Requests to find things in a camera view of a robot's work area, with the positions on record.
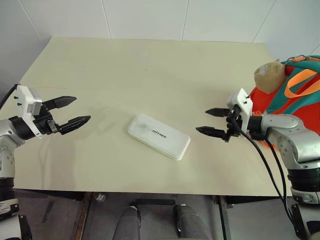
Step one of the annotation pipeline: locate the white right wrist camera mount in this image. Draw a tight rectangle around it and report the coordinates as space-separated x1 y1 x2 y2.
226 87 254 124

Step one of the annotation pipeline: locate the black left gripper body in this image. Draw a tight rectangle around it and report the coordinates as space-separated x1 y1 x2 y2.
33 105 63 136

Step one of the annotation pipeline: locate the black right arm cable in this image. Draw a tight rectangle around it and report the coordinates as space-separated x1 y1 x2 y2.
231 116 296 226
263 138 288 203

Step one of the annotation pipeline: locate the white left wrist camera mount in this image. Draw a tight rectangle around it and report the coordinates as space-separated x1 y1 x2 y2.
14 85 44 118

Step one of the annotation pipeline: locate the tan plush toy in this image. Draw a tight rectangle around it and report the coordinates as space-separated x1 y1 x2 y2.
253 58 286 95

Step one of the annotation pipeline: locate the black metal table leg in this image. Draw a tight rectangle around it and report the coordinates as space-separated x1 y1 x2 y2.
212 195 236 240

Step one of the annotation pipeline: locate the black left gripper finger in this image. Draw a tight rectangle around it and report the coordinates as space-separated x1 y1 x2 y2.
58 115 92 136
42 95 77 111

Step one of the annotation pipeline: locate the orange and teal backpack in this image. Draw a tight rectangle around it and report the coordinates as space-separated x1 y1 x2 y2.
248 54 320 151

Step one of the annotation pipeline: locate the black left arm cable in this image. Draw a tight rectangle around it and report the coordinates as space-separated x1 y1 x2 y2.
0 84 20 109

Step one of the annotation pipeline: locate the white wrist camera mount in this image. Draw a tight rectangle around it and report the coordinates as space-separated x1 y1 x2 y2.
226 87 254 124
14 85 44 118

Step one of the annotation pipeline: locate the rusty brown table leg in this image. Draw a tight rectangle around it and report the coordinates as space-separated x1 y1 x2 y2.
72 192 94 240

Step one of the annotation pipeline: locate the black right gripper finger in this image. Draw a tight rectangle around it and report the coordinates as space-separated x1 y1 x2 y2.
195 126 227 140
204 107 230 118

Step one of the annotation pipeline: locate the white rectangular case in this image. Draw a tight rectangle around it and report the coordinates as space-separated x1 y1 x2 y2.
127 113 192 161

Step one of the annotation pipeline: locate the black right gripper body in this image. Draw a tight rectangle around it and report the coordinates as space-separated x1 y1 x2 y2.
223 104 245 144

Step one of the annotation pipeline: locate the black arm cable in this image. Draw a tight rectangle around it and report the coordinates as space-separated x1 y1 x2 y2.
231 116 296 226
0 84 20 109
263 138 288 203

